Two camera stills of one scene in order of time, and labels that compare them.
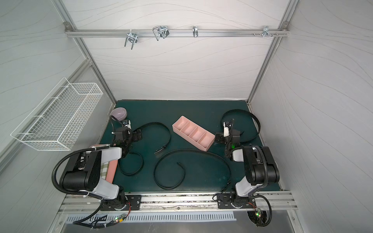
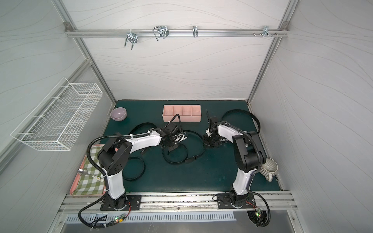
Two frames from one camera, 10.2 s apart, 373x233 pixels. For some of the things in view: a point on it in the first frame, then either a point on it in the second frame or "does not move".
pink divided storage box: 201,138 to 187,113
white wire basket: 54,123 does not move
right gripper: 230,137 to 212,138
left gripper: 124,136 to 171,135
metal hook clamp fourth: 265,30 does not move
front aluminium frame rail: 81,203 does not move
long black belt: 184,170 to 189,160
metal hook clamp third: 195,32 does not move
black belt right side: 234,110 does not move
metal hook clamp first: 132,37 does not move
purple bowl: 119,113 does not move
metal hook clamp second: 161,31 does not move
